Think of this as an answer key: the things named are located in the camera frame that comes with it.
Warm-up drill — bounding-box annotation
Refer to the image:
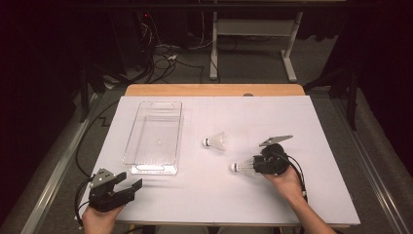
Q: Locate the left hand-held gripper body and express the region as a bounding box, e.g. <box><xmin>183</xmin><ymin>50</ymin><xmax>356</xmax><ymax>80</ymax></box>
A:
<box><xmin>89</xmin><ymin>168</ymin><xmax>135</xmax><ymax>213</ymax></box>

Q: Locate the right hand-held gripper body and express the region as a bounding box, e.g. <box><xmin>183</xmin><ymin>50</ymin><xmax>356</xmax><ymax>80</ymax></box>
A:
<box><xmin>258</xmin><ymin>135</ymin><xmax>294</xmax><ymax>176</ymax></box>

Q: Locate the white shuttlecock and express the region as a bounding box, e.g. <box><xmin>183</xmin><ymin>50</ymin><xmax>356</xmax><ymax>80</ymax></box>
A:
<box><xmin>229</xmin><ymin>156</ymin><xmax>259</xmax><ymax>179</ymax></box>
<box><xmin>202</xmin><ymin>131</ymin><xmax>228</xmax><ymax>152</ymax></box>

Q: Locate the clear plastic container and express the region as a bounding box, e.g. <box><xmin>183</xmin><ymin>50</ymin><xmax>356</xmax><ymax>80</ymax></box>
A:
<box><xmin>122</xmin><ymin>100</ymin><xmax>183</xmax><ymax>176</ymax></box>

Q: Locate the person's left hand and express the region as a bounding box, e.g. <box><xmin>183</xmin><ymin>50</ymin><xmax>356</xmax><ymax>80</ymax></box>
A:
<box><xmin>82</xmin><ymin>205</ymin><xmax>125</xmax><ymax>234</ymax></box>

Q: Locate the person's right hand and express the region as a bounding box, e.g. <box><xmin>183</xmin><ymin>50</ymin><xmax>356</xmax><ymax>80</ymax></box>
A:
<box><xmin>262</xmin><ymin>165</ymin><xmax>305</xmax><ymax>203</ymax></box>

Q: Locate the white board sheet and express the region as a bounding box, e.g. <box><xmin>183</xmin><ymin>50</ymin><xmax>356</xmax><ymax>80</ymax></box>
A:
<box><xmin>75</xmin><ymin>96</ymin><xmax>360</xmax><ymax>226</ymax></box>

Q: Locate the black metal stand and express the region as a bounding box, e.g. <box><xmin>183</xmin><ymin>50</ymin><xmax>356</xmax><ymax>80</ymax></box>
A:
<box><xmin>305</xmin><ymin>64</ymin><xmax>361</xmax><ymax>131</ymax></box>
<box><xmin>79</xmin><ymin>64</ymin><xmax>108</xmax><ymax>123</ymax></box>

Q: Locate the wooden table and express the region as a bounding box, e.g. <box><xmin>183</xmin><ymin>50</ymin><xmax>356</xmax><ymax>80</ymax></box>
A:
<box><xmin>83</xmin><ymin>83</ymin><xmax>351</xmax><ymax>228</ymax></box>

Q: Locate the black equipment with red light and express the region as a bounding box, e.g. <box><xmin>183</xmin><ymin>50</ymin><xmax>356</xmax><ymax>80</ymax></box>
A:
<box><xmin>108</xmin><ymin>11</ymin><xmax>157</xmax><ymax>72</ymax></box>

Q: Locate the left hand-held gripper cable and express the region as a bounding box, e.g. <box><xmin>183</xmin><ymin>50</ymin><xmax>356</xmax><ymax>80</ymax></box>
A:
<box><xmin>74</xmin><ymin>176</ymin><xmax>95</xmax><ymax>228</ymax></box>

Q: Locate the hand-held gripper cable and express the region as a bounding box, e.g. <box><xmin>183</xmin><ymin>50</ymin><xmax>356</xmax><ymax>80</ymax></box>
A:
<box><xmin>74</xmin><ymin>176</ymin><xmax>95</xmax><ymax>228</ymax></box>
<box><xmin>281</xmin><ymin>151</ymin><xmax>309</xmax><ymax>201</ymax></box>

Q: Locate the right hand-held gripper cable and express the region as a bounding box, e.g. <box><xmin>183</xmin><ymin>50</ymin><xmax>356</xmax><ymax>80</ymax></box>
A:
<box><xmin>281</xmin><ymin>151</ymin><xmax>309</xmax><ymax>201</ymax></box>

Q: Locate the black floor cable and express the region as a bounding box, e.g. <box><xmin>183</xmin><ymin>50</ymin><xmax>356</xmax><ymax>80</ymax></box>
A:
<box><xmin>75</xmin><ymin>99</ymin><xmax>121</xmax><ymax>179</ymax></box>

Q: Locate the aluminium floor rail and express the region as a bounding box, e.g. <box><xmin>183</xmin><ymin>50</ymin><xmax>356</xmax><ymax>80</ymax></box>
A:
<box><xmin>19</xmin><ymin>92</ymin><xmax>100</xmax><ymax>234</ymax></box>
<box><xmin>330</xmin><ymin>97</ymin><xmax>413</xmax><ymax>234</ymax></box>

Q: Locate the tangle of floor cables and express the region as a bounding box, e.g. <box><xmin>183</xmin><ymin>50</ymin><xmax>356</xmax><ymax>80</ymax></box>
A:
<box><xmin>137</xmin><ymin>13</ymin><xmax>217</xmax><ymax>85</ymax></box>

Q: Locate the white metal desk frame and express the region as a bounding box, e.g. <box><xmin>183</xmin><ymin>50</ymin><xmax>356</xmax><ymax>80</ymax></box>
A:
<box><xmin>208</xmin><ymin>11</ymin><xmax>305</xmax><ymax>83</ymax></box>

